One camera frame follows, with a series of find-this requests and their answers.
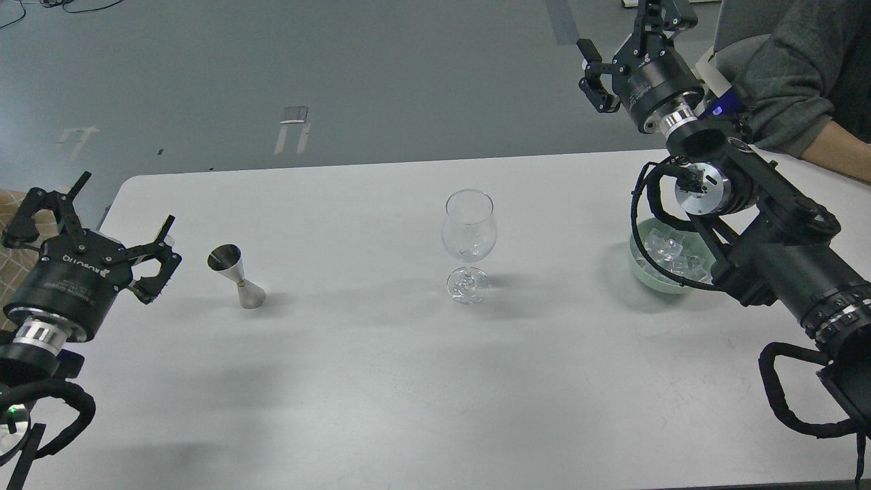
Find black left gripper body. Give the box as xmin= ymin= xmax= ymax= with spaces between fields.
xmin=3 ymin=235 xmax=133 ymax=342

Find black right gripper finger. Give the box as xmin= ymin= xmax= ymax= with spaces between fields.
xmin=576 ymin=38 xmax=628 ymax=114
xmin=625 ymin=1 xmax=699 ymax=64

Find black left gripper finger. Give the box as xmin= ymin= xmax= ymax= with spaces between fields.
xmin=1 ymin=171 xmax=93 ymax=256
xmin=109 ymin=215 xmax=183 ymax=305

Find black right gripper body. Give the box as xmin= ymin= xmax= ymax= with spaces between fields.
xmin=616 ymin=49 xmax=705 ymax=134

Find steel cocktail jigger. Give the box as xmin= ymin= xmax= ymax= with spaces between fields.
xmin=206 ymin=243 xmax=267 ymax=310

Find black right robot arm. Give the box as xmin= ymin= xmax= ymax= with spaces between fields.
xmin=576 ymin=1 xmax=870 ymax=486

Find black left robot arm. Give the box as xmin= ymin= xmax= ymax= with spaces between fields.
xmin=1 ymin=171 xmax=182 ymax=489

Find green bowl of ice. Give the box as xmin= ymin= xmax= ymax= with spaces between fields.
xmin=629 ymin=218 xmax=714 ymax=295

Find clear wine glass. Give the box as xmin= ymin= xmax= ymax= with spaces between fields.
xmin=441 ymin=189 xmax=498 ymax=305

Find beige checkered cloth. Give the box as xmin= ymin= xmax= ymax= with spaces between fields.
xmin=1 ymin=189 xmax=57 ymax=307

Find white office chair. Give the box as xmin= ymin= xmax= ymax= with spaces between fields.
xmin=693 ymin=47 xmax=732 ymax=97

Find person in grey sweater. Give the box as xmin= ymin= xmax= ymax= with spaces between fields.
xmin=722 ymin=1 xmax=870 ymax=183

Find black floor cables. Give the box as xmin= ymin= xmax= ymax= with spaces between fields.
xmin=0 ymin=0 xmax=127 ymax=31

